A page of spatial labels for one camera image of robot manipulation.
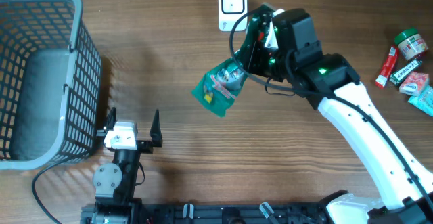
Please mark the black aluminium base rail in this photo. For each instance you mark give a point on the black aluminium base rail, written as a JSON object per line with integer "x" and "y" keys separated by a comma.
{"x": 302, "y": 213}

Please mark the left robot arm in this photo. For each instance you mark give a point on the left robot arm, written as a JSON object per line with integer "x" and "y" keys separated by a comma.
{"x": 115, "y": 182}

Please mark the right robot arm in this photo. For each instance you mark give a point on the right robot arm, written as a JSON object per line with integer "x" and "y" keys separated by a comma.
{"x": 284, "y": 53}

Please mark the grey plastic shopping basket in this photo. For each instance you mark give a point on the grey plastic shopping basket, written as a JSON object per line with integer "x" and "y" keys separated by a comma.
{"x": 51, "y": 74}

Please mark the red toothpaste tube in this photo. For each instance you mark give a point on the red toothpaste tube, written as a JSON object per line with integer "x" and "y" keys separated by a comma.
{"x": 387, "y": 67}

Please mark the red white small packet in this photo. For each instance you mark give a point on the red white small packet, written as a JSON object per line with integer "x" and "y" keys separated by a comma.
{"x": 414, "y": 84}

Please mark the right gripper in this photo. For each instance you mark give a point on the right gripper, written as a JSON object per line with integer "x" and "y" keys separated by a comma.
{"x": 256, "y": 47}

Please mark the green lid plastic jar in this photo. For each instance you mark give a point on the green lid plastic jar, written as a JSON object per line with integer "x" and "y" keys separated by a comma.
{"x": 411, "y": 44}

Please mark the green 3M gloves package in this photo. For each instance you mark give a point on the green 3M gloves package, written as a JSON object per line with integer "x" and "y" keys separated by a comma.
{"x": 220, "y": 87}

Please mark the light green wipes packet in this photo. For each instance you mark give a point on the light green wipes packet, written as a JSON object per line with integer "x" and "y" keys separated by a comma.
{"x": 424, "y": 101}

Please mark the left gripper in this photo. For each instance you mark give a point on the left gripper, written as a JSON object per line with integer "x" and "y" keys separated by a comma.
{"x": 146, "y": 147}

